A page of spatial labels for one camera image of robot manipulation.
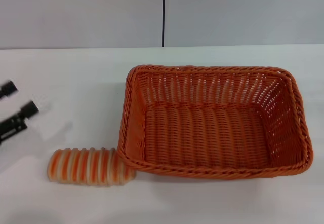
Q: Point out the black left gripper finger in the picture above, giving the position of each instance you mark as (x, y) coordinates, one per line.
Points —
(8, 89)
(15, 127)

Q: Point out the orange woven plastic basket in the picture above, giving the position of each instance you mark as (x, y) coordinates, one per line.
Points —
(207, 132)

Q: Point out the orange white striped bread toy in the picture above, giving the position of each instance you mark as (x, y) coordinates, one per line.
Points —
(83, 167)

